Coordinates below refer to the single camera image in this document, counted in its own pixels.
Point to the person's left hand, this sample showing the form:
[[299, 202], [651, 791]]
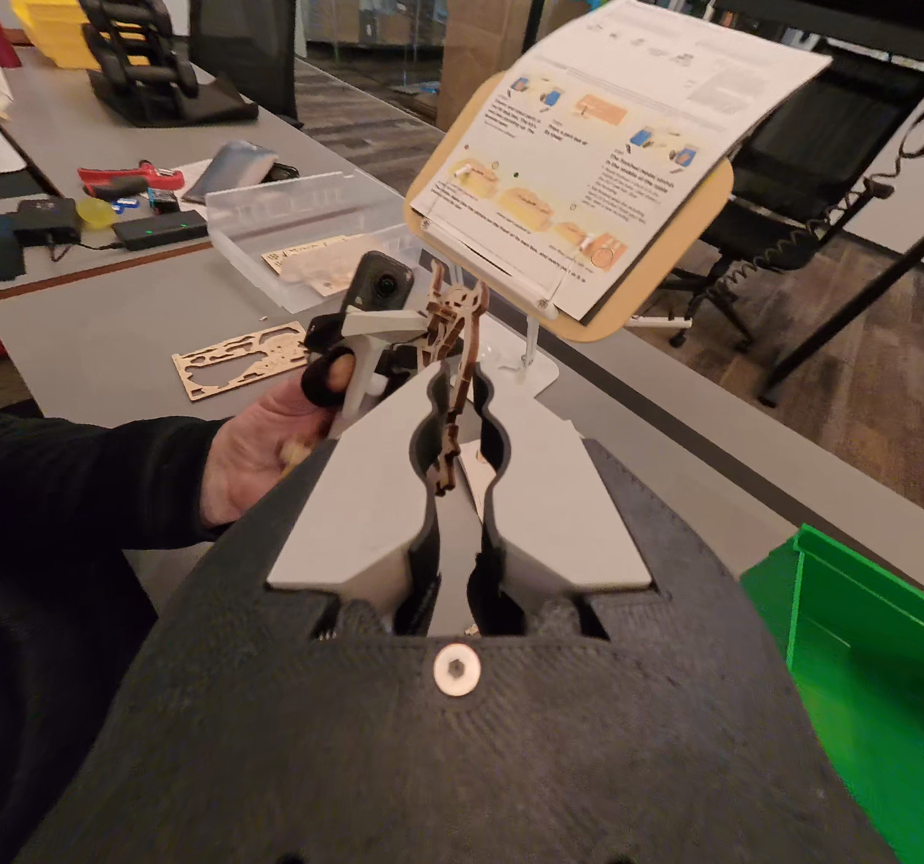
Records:
[[252, 460]]

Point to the brown cardboard box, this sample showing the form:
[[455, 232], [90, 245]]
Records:
[[491, 34]]

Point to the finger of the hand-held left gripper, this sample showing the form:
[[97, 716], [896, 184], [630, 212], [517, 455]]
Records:
[[382, 325]]

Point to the black slanted stand leg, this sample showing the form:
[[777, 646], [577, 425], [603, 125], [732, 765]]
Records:
[[830, 330]]

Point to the wooden offcut sheet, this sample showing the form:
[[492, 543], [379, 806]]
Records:
[[216, 377]]

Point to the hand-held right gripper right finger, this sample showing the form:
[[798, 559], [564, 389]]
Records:
[[570, 510]]

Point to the printed instruction paper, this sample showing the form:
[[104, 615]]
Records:
[[577, 156]]

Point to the wooden model long body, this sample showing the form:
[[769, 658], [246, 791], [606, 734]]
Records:
[[455, 315]]

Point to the clear plastic box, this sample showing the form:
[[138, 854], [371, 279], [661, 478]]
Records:
[[238, 228]]

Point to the black mesh office chair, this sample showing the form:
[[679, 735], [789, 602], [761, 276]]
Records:
[[245, 26], [808, 149]]

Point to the black power bank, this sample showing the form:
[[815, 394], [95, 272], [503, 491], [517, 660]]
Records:
[[159, 231]]

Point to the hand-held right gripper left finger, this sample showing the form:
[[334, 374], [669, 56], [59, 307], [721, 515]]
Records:
[[346, 510]]

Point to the wooden parts sheet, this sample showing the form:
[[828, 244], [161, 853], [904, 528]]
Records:
[[317, 265]]

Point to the green plastic bin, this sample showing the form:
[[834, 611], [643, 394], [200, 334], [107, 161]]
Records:
[[852, 662]]

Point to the wooden document stand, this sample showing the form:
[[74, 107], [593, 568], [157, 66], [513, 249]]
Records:
[[671, 257]]

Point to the yellow plastic bin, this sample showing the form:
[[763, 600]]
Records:
[[43, 19]]

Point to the yellow round disc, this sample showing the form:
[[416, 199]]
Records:
[[95, 214]]

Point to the black device box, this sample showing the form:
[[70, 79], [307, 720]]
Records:
[[47, 218]]

